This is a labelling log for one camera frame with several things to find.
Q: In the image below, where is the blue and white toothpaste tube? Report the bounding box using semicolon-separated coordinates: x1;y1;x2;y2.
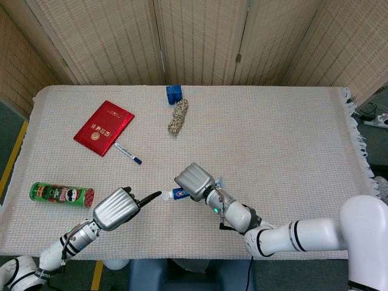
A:
160;177;226;202

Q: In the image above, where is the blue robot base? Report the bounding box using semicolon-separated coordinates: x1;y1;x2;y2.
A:
127;259;257;291

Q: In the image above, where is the white power strip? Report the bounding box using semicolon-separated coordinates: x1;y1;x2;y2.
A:
363;113;388;129

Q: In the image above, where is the red booklet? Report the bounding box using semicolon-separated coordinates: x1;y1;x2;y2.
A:
73;100;135;158

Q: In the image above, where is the coiled multicolour rope bundle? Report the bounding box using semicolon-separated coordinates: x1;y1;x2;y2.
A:
167;98;190;136

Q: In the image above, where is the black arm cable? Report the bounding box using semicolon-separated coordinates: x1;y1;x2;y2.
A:
247;256;255;291

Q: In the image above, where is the white round base part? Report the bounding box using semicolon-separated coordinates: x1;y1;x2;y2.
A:
104;259;131;271

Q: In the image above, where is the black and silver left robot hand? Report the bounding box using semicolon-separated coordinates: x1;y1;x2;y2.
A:
92;186;163;232

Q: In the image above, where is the blue white marker pen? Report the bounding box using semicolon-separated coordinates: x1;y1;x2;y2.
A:
113;142;143;166

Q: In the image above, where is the beige woven folding screen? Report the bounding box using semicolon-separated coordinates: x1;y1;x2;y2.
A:
0;0;388;119

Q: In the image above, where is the green Pringles can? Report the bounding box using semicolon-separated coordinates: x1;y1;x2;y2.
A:
29;181;95;209

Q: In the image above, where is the blue block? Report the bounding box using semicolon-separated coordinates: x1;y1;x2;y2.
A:
166;85;183;106

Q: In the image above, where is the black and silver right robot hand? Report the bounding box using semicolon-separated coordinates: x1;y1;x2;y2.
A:
173;162;217;202

